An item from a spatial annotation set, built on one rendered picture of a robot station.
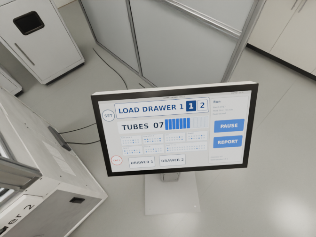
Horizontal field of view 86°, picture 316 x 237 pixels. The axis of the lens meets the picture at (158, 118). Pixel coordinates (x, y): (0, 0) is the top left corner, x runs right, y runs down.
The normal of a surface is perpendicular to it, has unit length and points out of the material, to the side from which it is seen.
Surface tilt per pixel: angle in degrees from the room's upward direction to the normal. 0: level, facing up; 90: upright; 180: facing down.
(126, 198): 0
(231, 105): 50
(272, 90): 0
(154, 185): 5
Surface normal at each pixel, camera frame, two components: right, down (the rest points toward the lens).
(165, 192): -0.04, -0.45
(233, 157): 0.01, 0.35
